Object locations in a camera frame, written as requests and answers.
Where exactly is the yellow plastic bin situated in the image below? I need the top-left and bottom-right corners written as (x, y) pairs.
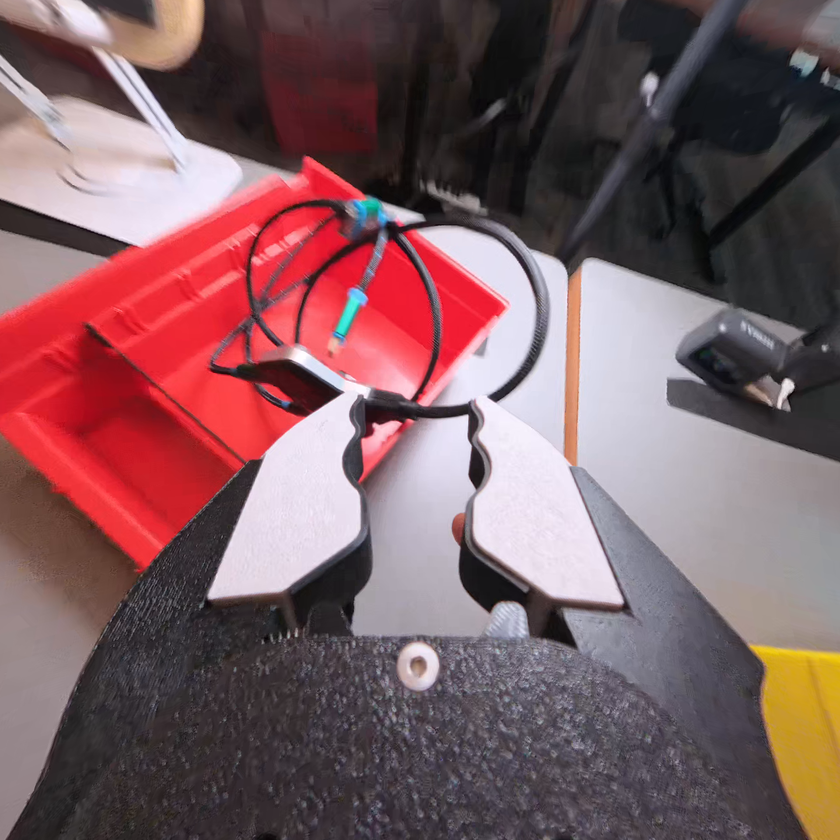
top-left (750, 645), bottom-right (840, 840)

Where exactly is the black braided hdmi cable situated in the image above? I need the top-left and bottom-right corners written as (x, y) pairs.
top-left (295, 213), bottom-right (552, 422)

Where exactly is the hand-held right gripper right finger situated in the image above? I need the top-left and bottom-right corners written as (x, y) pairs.
top-left (462, 395), bottom-right (626, 632)

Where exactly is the black tripod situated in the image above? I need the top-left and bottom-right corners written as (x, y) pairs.
top-left (556, 0), bottom-right (840, 270)

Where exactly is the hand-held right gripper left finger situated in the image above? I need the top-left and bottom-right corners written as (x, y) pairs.
top-left (205, 392), bottom-right (371, 632)

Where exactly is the red plastic bin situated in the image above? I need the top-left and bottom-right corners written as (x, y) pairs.
top-left (0, 156), bottom-right (511, 572)

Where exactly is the teal tipped braided cable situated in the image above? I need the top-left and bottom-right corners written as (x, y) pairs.
top-left (327, 196), bottom-right (396, 358)

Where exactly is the black clamp device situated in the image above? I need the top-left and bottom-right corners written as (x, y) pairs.
top-left (675, 307), bottom-right (840, 413)

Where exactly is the white metal stand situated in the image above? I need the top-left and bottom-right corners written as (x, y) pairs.
top-left (0, 0), bottom-right (245, 248)

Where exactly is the thin black looped cable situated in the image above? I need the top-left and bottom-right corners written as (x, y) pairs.
top-left (209, 199), bottom-right (358, 413)

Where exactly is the silver port adapter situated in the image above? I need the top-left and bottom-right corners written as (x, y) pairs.
top-left (235, 344), bottom-right (373, 418)

